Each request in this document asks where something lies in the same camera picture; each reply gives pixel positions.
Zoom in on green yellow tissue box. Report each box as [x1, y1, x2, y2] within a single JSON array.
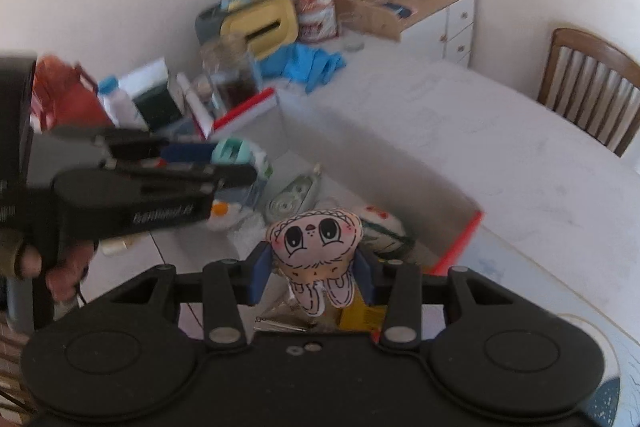
[[195, 0, 301, 58]]

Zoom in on correction tape dispenser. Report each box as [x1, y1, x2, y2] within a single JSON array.
[[265, 167, 323, 224]]

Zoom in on wooden slat-back chair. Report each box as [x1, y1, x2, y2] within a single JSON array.
[[536, 28, 640, 158]]

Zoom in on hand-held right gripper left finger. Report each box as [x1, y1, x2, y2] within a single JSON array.
[[87, 242, 275, 350]]

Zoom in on red cardboard box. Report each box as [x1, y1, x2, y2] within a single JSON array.
[[202, 87, 486, 275]]

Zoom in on blue white bottle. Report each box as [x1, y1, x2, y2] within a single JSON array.
[[97, 77, 148, 130]]

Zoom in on blue gloves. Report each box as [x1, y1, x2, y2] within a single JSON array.
[[260, 44, 347, 94]]

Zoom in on person's left hand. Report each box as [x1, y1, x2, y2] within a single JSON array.
[[15, 241, 96, 303]]

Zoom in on white wooden sideboard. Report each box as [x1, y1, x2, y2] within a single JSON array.
[[334, 0, 478, 68]]

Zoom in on clear plastic packet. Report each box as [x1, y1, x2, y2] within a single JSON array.
[[210, 199, 266, 258]]

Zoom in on dark green booklet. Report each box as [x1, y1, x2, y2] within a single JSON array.
[[135, 87, 186, 132]]

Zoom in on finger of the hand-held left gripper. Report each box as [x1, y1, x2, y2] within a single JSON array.
[[97, 131, 218, 165], [107, 163, 258, 195]]

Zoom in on glass jar dark liquid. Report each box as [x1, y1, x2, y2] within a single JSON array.
[[200, 34, 258, 118]]

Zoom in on small yellow box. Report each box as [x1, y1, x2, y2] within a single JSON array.
[[340, 302, 386, 333]]

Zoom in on white paper sheet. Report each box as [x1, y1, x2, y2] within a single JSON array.
[[117, 57, 171, 98]]

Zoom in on rolled white paper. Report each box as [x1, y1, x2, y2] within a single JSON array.
[[175, 72, 213, 140]]

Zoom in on silver foil packet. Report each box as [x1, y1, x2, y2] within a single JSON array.
[[252, 292, 321, 333]]

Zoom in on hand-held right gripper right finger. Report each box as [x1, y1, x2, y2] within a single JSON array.
[[356, 252, 543, 348]]

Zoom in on small mint green object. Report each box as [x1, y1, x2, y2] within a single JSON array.
[[211, 138, 251, 165]]

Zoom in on clear glass cup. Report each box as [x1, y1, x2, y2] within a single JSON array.
[[340, 9, 366, 52]]

